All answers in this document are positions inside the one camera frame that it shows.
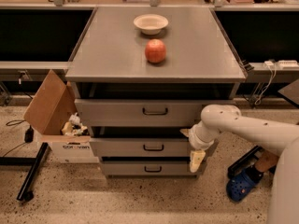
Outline red apple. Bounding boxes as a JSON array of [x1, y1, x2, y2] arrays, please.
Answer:
[[145, 39, 166, 63]]

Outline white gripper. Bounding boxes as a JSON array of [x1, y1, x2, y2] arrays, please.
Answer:
[[179, 122, 214, 173]]

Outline grey drawer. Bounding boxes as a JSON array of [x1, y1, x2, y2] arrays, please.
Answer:
[[100, 161, 207, 176], [75, 99, 233, 127], [90, 138, 193, 157]]

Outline white bowl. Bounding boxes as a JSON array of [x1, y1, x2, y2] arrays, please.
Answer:
[[134, 14, 168, 35]]

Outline open cardboard box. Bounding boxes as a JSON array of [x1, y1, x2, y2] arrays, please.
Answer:
[[24, 70, 99, 163]]

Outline grey bottom drawer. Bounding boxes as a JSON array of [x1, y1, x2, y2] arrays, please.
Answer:
[[100, 161, 207, 176]]

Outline white cables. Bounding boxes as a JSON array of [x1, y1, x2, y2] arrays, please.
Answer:
[[252, 59, 278, 106]]

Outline grey drawer cabinet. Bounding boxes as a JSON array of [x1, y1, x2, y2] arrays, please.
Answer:
[[66, 7, 246, 164]]

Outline blue croc shoe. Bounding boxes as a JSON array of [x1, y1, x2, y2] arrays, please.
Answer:
[[226, 170, 257, 203]]

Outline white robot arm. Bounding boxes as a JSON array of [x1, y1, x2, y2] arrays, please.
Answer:
[[180, 105, 299, 224]]

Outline person's bare leg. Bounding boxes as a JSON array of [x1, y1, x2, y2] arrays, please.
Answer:
[[246, 151, 278, 183]]

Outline white power strip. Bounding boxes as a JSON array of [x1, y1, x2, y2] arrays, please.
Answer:
[[278, 60, 299, 69]]

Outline black chair base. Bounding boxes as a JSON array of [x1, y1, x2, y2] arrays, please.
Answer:
[[228, 146, 267, 179]]

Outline grey top drawer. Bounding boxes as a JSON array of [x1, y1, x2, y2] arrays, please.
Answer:
[[75, 99, 233, 127]]

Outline black table leg frame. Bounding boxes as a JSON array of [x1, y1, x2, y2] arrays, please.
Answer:
[[0, 143, 49, 202]]

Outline black power adapter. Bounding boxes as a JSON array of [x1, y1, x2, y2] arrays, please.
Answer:
[[24, 127, 34, 143]]

